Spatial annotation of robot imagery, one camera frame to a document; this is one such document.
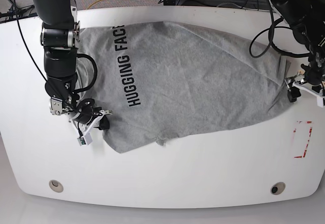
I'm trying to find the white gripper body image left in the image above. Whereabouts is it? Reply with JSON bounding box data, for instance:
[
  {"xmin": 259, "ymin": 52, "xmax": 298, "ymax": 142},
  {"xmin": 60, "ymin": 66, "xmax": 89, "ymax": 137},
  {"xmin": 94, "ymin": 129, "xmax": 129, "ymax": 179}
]
[{"xmin": 68, "ymin": 105, "xmax": 112, "ymax": 138}]

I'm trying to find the wrist camera board image left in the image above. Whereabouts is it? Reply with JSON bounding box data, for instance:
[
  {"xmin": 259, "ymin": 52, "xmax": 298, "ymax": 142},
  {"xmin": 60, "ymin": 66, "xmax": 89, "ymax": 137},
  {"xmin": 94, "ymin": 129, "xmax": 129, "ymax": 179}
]
[{"xmin": 77, "ymin": 134, "xmax": 93, "ymax": 146}]

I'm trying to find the table cable grommet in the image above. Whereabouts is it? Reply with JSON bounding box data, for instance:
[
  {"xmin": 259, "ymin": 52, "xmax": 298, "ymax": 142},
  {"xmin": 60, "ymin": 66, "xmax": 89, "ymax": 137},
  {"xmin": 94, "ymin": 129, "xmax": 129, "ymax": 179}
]
[
  {"xmin": 49, "ymin": 180, "xmax": 64, "ymax": 193},
  {"xmin": 270, "ymin": 182, "xmax": 286, "ymax": 195}
]

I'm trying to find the black looping arm cable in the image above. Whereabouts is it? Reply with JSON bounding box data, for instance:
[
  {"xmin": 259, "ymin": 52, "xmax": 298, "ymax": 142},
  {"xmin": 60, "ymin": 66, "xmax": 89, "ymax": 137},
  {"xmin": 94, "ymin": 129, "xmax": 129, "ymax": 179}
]
[{"xmin": 248, "ymin": 0, "xmax": 312, "ymax": 59}]

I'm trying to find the black robot arm image left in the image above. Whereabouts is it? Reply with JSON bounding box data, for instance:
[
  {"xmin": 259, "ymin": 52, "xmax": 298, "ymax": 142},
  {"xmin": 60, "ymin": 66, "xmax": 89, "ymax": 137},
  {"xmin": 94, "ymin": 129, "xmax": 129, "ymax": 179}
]
[{"xmin": 33, "ymin": 0, "xmax": 110, "ymax": 145}]

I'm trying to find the red tape rectangle marking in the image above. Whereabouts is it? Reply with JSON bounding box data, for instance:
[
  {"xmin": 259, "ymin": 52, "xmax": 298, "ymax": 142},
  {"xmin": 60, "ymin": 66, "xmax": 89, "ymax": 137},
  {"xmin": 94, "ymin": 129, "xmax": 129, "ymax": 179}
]
[{"xmin": 291, "ymin": 121, "xmax": 313, "ymax": 158}]

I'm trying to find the right table cable grommet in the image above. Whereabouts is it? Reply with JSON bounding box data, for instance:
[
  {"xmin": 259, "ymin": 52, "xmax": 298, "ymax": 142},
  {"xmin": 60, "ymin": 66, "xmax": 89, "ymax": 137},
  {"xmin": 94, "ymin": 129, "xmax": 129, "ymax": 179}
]
[{"xmin": 270, "ymin": 182, "xmax": 286, "ymax": 195}]

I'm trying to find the grey Hugging Face T-shirt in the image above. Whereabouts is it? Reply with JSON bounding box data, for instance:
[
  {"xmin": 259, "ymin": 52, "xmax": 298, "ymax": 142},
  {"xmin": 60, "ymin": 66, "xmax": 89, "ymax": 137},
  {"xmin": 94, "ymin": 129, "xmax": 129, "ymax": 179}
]
[{"xmin": 79, "ymin": 22, "xmax": 290, "ymax": 153}]

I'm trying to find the black tripod stand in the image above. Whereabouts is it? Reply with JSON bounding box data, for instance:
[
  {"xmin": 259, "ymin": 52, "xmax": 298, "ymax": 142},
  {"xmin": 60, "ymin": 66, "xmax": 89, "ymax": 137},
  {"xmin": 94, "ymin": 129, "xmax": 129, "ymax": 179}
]
[{"xmin": 1, "ymin": 0, "xmax": 37, "ymax": 24}]

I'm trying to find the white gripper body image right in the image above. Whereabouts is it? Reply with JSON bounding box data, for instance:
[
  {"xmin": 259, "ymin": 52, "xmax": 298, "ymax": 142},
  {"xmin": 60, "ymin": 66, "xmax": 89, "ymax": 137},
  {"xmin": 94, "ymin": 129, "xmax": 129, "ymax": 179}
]
[{"xmin": 284, "ymin": 66, "xmax": 324, "ymax": 107}]

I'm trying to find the left table cable grommet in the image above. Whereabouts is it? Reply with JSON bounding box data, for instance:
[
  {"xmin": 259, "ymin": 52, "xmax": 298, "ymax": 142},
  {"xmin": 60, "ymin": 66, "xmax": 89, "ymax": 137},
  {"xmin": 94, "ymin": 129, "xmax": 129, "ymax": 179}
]
[{"xmin": 49, "ymin": 180, "xmax": 64, "ymax": 193}]

